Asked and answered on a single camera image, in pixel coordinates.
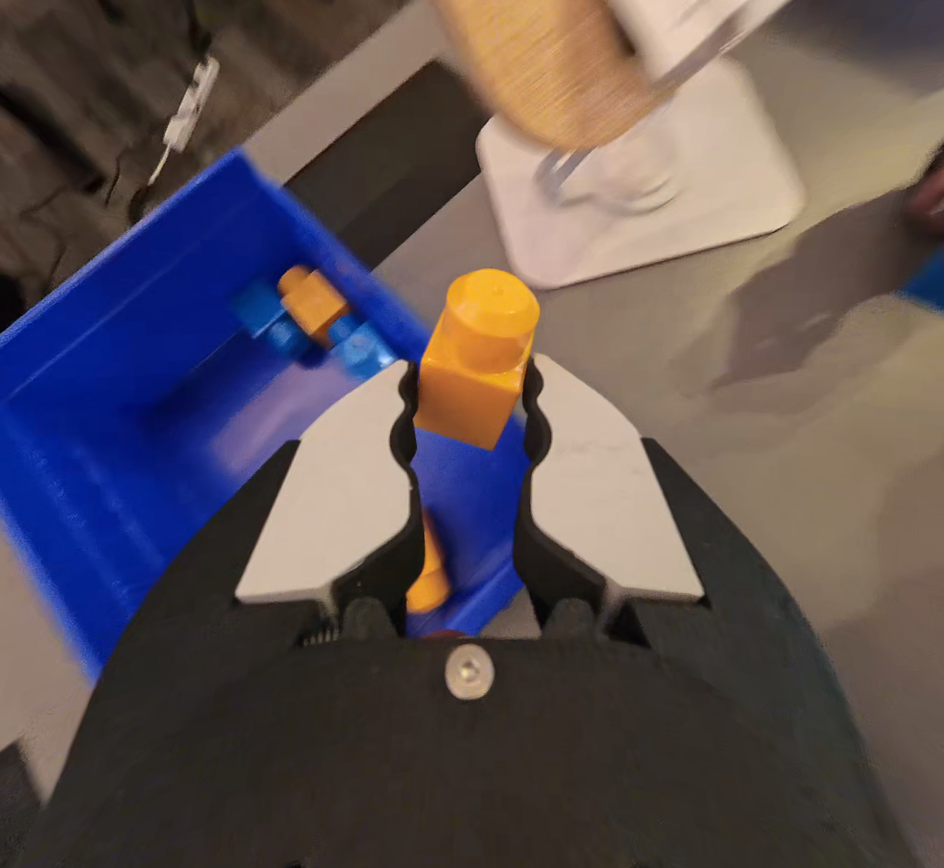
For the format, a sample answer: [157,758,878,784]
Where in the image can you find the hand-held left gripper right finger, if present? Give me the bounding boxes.
[514,354,705,639]

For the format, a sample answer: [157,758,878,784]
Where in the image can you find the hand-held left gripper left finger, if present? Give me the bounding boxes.
[235,359,427,639]

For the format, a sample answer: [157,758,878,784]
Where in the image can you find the yellow building block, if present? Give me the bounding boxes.
[413,268,541,450]

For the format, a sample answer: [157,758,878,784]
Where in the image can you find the pile of mixed toy blocks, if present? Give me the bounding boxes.
[235,265,452,616]

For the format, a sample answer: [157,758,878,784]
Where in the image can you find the blue tagged plastic bin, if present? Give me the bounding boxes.
[0,149,533,685]

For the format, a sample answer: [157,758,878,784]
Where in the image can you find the grey desk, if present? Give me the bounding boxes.
[0,0,944,868]

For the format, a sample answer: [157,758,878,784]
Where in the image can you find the white power strip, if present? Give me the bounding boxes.
[162,55,222,152]

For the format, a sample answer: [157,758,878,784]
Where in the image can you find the black floor cable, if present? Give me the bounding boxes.
[103,145,181,223]

